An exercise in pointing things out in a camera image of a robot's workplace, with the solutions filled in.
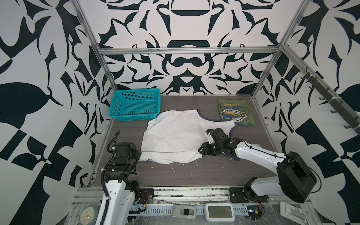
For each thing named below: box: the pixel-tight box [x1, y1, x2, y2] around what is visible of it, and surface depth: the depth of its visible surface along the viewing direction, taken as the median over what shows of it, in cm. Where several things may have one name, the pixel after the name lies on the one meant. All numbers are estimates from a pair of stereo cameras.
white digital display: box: [204, 202, 236, 223], surface depth 67 cm
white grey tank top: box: [139, 109, 236, 165], surface depth 98 cm
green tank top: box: [218, 98, 256, 127], surface depth 108 cm
